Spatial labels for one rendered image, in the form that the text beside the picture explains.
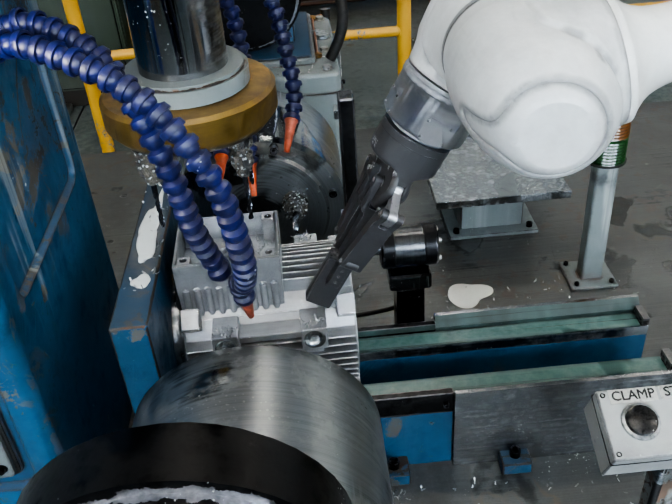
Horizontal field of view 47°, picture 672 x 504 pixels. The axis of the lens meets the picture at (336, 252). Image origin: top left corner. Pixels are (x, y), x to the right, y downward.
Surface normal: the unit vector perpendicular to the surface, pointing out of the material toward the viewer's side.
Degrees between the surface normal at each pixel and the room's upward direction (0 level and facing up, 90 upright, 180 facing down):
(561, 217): 0
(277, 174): 90
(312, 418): 28
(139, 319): 0
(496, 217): 90
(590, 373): 0
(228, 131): 90
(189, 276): 90
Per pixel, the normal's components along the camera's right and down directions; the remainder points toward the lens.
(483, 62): -0.83, -0.33
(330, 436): 0.53, -0.72
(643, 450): -0.04, -0.52
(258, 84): -0.07, -0.82
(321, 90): 0.07, 0.57
